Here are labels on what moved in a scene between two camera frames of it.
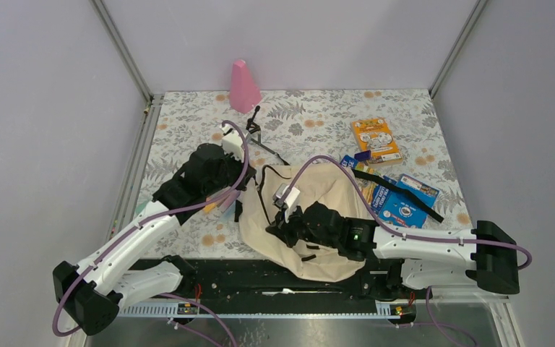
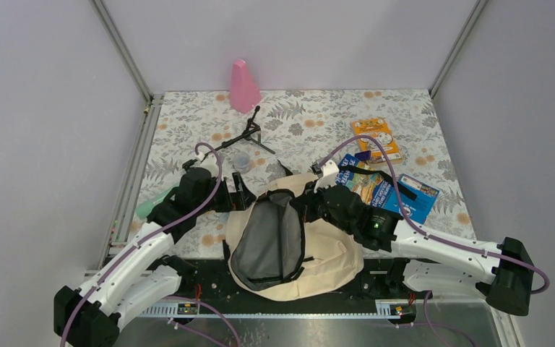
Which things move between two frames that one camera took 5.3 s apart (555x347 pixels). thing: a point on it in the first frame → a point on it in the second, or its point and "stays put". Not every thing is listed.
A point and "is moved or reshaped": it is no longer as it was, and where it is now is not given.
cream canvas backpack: x=340 y=186 is moved or reshaped
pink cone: x=244 y=93 stays put
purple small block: x=363 y=155 stays put
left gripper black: x=248 y=173 → x=238 y=200
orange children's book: x=373 y=135 stays put
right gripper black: x=282 y=229 → x=306 y=202
